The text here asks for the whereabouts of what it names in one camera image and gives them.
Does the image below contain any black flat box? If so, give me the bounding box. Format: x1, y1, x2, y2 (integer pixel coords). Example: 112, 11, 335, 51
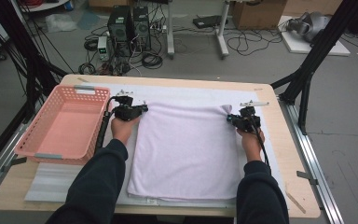
192, 14, 229, 30

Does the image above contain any cardboard box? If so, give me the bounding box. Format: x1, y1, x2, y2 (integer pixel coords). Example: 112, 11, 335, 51
283, 0, 344, 17
88, 0, 129, 8
231, 0, 288, 31

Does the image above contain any thin wooden stick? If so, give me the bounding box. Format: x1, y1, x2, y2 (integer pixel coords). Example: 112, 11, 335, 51
284, 189, 307, 215

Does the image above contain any white ribbed foam sheet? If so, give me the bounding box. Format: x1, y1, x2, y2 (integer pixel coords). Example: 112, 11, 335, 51
24, 162, 78, 203

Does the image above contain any black frame stand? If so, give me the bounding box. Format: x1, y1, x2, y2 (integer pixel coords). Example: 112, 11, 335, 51
0, 0, 69, 176
269, 0, 358, 136

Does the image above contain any left hand-held gripper cable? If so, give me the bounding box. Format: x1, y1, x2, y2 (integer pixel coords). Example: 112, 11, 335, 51
94, 95, 119, 153

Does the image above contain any clear plastic bag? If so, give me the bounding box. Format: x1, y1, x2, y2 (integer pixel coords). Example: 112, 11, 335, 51
45, 12, 77, 34

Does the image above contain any tangled black floor cable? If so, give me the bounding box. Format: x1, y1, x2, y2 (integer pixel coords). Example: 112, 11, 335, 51
227, 29, 283, 57

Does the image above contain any grey metal clamp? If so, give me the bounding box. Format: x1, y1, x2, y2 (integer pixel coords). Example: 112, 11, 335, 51
1, 157, 28, 173
296, 170, 320, 186

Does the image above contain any person's left hand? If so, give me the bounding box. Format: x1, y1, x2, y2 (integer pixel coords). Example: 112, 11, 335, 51
110, 116, 142, 146

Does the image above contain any white floor board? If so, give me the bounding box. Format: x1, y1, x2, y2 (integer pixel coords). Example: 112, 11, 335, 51
278, 15, 351, 57

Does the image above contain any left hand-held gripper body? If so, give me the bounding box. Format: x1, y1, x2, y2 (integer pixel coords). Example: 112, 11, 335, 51
111, 89, 142, 122

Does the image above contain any grey rounded device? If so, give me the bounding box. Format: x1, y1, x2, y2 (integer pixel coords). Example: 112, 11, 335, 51
285, 11, 332, 43

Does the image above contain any pale purple printed towel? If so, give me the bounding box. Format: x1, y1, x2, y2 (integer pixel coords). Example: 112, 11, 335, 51
126, 101, 245, 203

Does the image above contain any pink plastic basket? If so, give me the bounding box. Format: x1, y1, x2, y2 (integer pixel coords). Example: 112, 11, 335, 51
13, 84, 111, 166

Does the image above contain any white grid mat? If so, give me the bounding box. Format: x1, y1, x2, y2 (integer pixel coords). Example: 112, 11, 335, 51
24, 82, 288, 210

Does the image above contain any white power supply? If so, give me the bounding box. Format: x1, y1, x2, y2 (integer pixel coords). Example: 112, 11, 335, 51
96, 35, 110, 62

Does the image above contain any white desk leg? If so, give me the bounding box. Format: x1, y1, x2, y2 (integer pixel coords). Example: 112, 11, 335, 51
166, 0, 175, 60
215, 0, 231, 60

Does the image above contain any round white table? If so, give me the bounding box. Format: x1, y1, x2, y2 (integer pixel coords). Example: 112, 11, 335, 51
18, 0, 71, 13

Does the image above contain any right hand-held gripper cable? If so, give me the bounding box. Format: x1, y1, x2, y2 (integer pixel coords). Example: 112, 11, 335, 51
251, 116, 273, 174

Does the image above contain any black cable coil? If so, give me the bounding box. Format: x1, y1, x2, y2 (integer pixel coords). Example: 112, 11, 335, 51
77, 62, 97, 76
141, 52, 164, 70

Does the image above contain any hand-held gripper cable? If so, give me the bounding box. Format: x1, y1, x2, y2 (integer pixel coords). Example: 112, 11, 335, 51
251, 116, 273, 174
94, 95, 119, 153

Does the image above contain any blue-grey floor sheet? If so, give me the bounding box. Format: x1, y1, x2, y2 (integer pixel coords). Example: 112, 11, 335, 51
76, 10, 102, 31

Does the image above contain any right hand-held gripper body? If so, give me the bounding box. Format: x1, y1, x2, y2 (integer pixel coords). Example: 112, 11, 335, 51
233, 100, 269, 133

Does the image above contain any aluminium rail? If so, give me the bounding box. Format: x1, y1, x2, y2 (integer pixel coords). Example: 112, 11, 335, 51
0, 119, 34, 203
278, 96, 346, 224

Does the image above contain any black computer tower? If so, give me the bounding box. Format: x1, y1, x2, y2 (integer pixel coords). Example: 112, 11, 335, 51
106, 5, 133, 57
131, 6, 152, 52

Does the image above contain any white power strip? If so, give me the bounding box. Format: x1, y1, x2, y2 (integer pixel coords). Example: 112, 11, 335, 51
150, 22, 169, 34

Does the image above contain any person's right hand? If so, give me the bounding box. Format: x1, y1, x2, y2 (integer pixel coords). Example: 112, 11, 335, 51
236, 128, 266, 162

